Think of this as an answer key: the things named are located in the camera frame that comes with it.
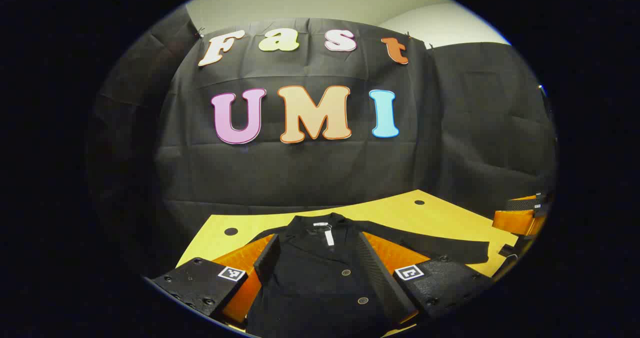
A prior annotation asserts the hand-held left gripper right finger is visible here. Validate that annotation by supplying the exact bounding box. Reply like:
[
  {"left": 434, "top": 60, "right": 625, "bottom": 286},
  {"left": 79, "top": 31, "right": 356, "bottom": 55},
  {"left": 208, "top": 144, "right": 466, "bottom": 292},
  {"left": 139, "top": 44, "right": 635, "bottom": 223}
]
[{"left": 355, "top": 229, "right": 496, "bottom": 328}]

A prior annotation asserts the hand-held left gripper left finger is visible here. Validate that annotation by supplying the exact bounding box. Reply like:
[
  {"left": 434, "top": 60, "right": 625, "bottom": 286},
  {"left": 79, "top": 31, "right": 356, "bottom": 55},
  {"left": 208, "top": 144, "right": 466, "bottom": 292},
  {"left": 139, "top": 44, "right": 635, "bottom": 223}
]
[{"left": 150, "top": 233, "right": 281, "bottom": 328}]

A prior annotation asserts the black buttoned garment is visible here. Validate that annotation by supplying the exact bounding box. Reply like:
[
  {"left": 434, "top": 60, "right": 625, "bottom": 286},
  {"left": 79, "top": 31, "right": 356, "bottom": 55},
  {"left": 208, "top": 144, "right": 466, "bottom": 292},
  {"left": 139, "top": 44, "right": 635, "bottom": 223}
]
[{"left": 245, "top": 213, "right": 491, "bottom": 338}]

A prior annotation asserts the black backdrop cloth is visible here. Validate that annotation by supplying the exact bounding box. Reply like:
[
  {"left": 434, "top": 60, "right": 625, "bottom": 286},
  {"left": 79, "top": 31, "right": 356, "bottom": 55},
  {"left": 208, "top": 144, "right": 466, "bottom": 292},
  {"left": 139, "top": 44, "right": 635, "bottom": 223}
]
[{"left": 87, "top": 8, "right": 558, "bottom": 278}]

